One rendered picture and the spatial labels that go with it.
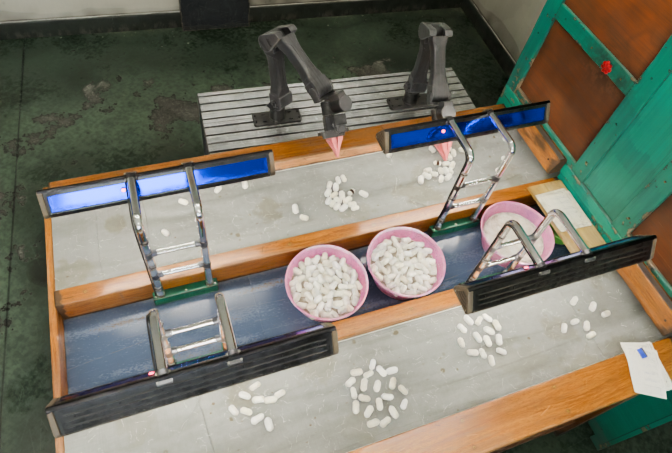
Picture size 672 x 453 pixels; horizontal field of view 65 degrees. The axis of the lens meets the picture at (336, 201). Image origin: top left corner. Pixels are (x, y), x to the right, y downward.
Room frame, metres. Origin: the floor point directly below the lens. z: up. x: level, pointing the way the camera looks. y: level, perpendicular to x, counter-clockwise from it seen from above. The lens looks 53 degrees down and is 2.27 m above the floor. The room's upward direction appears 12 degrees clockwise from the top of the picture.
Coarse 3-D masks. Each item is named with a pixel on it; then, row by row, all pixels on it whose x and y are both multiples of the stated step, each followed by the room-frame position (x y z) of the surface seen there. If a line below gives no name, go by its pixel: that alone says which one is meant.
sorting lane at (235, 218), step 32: (352, 160) 1.35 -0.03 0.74; (384, 160) 1.39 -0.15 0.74; (416, 160) 1.42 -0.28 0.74; (448, 160) 1.45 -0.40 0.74; (480, 160) 1.49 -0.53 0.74; (512, 160) 1.52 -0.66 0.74; (224, 192) 1.09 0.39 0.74; (256, 192) 1.11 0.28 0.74; (288, 192) 1.14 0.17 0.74; (320, 192) 1.17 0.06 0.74; (384, 192) 1.23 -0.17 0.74; (416, 192) 1.26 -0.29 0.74; (448, 192) 1.29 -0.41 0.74; (480, 192) 1.32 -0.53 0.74; (64, 224) 0.83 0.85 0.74; (96, 224) 0.86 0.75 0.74; (128, 224) 0.88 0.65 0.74; (160, 224) 0.91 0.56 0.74; (192, 224) 0.93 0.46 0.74; (224, 224) 0.96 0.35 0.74; (256, 224) 0.98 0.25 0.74; (288, 224) 1.01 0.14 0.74; (320, 224) 1.03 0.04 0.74; (64, 256) 0.72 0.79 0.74; (96, 256) 0.75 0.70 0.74; (128, 256) 0.77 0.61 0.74; (160, 256) 0.79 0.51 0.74; (192, 256) 0.81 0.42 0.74; (64, 288) 0.62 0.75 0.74
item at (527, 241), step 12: (552, 216) 0.99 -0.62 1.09; (564, 216) 0.97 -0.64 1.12; (504, 228) 0.92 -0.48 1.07; (516, 228) 0.90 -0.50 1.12; (540, 228) 0.99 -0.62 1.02; (516, 240) 0.97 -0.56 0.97; (528, 240) 0.86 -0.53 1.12; (576, 240) 0.90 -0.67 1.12; (492, 252) 0.92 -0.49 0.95; (528, 252) 0.83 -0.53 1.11; (588, 252) 0.86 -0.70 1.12; (480, 264) 0.92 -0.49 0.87; (492, 264) 0.94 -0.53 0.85; (516, 264) 0.99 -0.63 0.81; (540, 264) 0.79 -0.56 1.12
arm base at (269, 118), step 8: (264, 112) 1.57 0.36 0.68; (272, 112) 1.53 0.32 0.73; (280, 112) 1.53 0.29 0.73; (288, 112) 1.60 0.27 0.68; (296, 112) 1.61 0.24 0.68; (256, 120) 1.51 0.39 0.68; (264, 120) 1.52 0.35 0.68; (272, 120) 1.53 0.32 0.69; (280, 120) 1.53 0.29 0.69; (288, 120) 1.55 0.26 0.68; (296, 120) 1.56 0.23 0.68
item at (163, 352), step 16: (224, 304) 0.51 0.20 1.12; (160, 320) 0.46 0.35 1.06; (208, 320) 0.52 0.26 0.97; (224, 320) 0.47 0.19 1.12; (160, 336) 0.40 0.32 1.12; (224, 336) 0.43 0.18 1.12; (160, 352) 0.37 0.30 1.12; (176, 352) 0.47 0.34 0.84; (160, 368) 0.34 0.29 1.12; (160, 384) 0.31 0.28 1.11
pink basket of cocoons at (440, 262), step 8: (384, 232) 1.04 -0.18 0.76; (392, 232) 1.05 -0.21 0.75; (400, 232) 1.06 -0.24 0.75; (408, 232) 1.07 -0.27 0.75; (416, 232) 1.07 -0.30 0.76; (376, 240) 1.01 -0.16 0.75; (416, 240) 1.06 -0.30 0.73; (424, 240) 1.05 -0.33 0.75; (432, 240) 1.04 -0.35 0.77; (368, 248) 0.96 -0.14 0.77; (368, 256) 0.93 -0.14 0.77; (432, 256) 1.01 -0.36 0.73; (440, 256) 0.99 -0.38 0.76; (368, 264) 0.90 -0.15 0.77; (440, 264) 0.97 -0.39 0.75; (440, 272) 0.94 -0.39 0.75; (376, 280) 0.85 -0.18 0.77; (440, 280) 0.89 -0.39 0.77; (384, 288) 0.82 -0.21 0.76; (432, 288) 0.87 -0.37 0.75; (392, 296) 0.84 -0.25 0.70; (400, 296) 0.82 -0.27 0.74; (408, 296) 0.81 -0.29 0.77; (416, 296) 0.82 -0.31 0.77
